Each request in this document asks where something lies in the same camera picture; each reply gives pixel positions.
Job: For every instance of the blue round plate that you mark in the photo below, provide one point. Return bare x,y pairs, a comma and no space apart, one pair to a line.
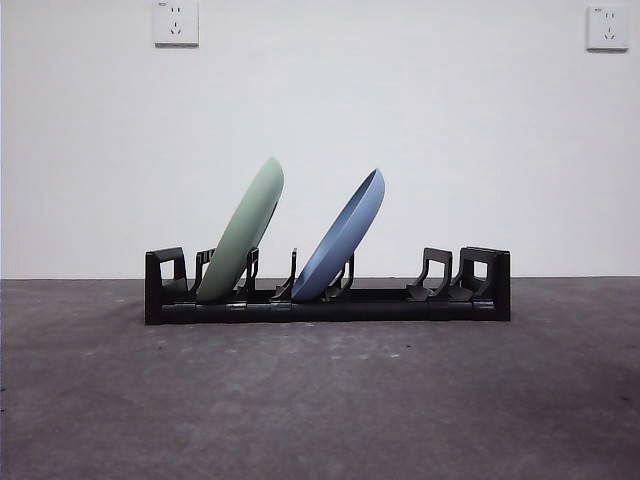
345,240

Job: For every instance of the pale green round plate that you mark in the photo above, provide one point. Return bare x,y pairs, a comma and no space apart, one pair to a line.
240,225

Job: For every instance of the black plastic plate rack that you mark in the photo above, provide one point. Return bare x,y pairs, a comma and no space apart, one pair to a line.
400,311

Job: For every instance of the white wall power outlet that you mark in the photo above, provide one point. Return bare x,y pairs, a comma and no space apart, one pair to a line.
607,27
175,22

